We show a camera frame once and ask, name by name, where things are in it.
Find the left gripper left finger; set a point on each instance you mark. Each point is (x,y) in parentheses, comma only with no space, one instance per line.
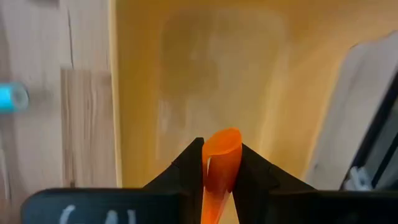
(124,205)

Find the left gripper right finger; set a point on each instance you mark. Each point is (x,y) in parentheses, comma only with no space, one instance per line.
(295,205)

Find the orange translucent highlighter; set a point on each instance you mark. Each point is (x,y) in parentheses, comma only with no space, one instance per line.
(222,161)

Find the teal translucent highlighter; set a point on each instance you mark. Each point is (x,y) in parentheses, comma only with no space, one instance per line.
(11,98)

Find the yellow plastic basket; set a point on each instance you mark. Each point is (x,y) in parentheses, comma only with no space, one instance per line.
(217,62)

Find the black aluminium table frame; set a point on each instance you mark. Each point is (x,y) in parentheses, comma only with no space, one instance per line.
(382,140)

